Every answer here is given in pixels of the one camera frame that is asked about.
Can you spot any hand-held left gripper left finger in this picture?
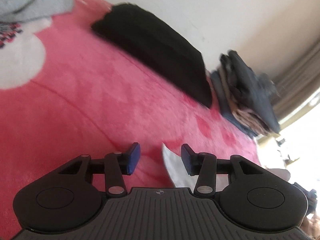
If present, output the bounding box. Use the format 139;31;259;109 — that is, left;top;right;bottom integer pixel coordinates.
59;142;141;198

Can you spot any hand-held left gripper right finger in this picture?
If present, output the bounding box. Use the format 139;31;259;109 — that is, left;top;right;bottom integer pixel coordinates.
180;144;263;198

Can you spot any white button shirt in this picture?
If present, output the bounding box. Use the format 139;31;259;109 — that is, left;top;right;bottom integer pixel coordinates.
162;142;196;188

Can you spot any beige folded garment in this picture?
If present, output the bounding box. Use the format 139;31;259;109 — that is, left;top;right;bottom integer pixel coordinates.
224;80;270;135

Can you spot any pink floral blanket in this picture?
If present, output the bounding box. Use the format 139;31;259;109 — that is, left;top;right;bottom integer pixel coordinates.
0;0;263;240

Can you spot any black folded cloth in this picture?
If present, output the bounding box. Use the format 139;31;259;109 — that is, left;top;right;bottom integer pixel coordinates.
90;3;212;108

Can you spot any beige curtain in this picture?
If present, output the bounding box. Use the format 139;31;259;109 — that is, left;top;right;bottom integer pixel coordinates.
271;44;320;125

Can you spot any light grey-blue garment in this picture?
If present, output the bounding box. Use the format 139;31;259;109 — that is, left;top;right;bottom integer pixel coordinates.
0;0;74;22

